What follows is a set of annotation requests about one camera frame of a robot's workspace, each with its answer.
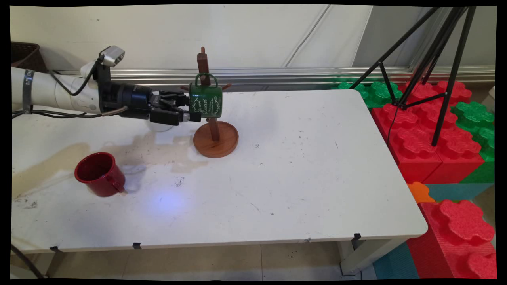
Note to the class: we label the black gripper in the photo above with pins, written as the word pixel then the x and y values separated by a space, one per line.
pixel 132 99

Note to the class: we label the green printed enamel mug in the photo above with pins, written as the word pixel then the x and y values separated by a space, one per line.
pixel 206 101

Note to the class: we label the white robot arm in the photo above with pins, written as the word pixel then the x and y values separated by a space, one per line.
pixel 51 91

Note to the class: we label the white enamel mug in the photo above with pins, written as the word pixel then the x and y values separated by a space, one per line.
pixel 160 127

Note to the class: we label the brown wooden mug tree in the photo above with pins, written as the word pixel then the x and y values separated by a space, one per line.
pixel 216 138

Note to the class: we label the red mug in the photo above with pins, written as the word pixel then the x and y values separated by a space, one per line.
pixel 101 174

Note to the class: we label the black table edge clip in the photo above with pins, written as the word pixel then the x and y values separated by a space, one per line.
pixel 55 249
pixel 357 237
pixel 137 246

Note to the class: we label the brown wicker basket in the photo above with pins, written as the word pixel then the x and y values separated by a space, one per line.
pixel 27 55

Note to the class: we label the white table leg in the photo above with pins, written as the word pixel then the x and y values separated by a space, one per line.
pixel 55 263
pixel 368 255

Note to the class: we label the green foam block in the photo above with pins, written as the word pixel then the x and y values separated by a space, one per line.
pixel 477 118
pixel 376 93

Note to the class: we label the orange foam piece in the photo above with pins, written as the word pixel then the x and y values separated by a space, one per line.
pixel 419 192

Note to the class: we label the teal foam mat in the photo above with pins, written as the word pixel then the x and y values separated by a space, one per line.
pixel 455 191
pixel 396 263

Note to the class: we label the black tripod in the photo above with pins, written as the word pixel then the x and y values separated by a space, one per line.
pixel 445 79

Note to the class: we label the aluminium wall rail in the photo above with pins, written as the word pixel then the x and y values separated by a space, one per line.
pixel 277 75

